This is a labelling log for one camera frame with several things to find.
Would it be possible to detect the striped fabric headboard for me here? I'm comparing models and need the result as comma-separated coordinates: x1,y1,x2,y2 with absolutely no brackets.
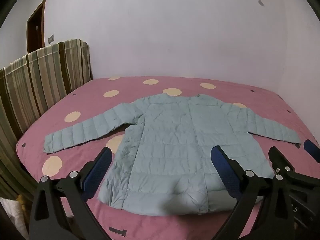
0,39,93,200

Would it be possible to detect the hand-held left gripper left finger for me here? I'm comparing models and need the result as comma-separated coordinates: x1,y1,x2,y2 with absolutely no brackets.
29,146,113,240

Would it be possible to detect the white cloth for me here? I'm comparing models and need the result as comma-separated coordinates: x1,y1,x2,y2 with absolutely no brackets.
0,197,29,240

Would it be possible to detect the light blue puffer jacket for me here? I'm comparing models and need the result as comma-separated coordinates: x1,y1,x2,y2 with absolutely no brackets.
43,94,302,217

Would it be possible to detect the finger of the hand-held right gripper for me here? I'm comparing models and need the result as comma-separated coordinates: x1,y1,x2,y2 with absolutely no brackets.
303,139,320,165
268,146,320,188

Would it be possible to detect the brown wooden door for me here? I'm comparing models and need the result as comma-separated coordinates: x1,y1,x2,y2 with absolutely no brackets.
26,0,47,54

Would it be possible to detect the pink dotted bed sheet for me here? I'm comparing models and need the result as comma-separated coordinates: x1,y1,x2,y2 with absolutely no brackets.
15,76,320,240

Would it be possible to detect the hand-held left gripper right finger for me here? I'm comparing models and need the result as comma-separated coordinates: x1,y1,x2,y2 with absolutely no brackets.
211,145,294,240

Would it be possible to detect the yellow cloth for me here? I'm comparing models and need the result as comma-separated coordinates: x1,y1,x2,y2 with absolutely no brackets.
16,194,27,213

